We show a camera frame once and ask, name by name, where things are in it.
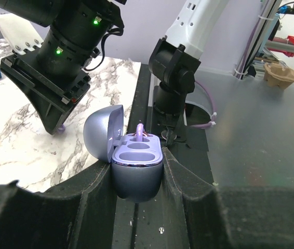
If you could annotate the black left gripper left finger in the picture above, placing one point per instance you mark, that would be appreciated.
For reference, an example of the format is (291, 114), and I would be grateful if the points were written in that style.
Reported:
(77, 213)

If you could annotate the cardboard cup holder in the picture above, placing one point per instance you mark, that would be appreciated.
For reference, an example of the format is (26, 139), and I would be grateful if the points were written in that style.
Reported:
(277, 75)

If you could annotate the lavender earbud charging case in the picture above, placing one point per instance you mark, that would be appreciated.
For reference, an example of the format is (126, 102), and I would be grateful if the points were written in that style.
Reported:
(136, 167)

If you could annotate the purple earbud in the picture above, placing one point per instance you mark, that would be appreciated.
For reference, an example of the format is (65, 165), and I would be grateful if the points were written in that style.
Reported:
(61, 129)
(140, 135)

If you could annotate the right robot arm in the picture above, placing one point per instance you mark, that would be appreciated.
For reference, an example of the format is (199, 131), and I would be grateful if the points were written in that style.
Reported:
(176, 56)

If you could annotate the black mounting rail base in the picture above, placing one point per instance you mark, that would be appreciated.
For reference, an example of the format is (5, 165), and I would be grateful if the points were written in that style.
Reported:
(142, 225)

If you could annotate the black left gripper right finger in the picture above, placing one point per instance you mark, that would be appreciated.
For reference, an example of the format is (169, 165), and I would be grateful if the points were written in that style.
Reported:
(227, 215)

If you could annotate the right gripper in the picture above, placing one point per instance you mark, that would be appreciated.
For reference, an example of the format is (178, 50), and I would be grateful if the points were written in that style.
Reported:
(52, 75)

